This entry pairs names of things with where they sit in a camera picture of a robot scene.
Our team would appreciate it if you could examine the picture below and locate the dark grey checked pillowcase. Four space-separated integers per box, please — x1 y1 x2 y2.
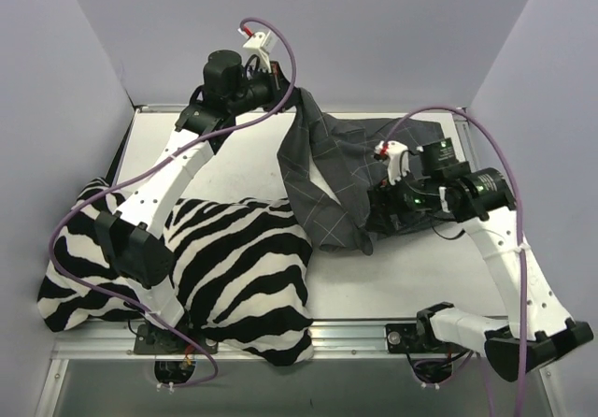
277 88 447 255

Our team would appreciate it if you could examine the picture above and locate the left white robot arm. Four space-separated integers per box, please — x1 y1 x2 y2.
94 50 293 352

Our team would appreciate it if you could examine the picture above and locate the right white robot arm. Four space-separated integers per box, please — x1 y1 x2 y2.
367 138 593 382

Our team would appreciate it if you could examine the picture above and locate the zebra striped cushion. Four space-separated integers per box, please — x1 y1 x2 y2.
36 177 314 367

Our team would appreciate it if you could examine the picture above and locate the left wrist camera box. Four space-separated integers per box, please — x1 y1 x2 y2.
243 31 278 58

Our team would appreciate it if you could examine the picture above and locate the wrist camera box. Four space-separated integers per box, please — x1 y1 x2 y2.
375 140 409 185
243 31 278 58

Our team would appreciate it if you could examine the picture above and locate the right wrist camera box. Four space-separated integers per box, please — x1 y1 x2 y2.
375 140 409 185

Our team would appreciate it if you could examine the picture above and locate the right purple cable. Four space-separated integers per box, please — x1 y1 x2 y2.
382 106 534 417

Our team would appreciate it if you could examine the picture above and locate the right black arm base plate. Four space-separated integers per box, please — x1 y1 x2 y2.
384 322 467 355

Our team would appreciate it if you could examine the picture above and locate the aluminium rail frame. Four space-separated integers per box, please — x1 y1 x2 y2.
35 103 557 417

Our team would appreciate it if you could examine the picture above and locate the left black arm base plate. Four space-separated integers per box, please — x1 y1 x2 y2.
133 323 219 355

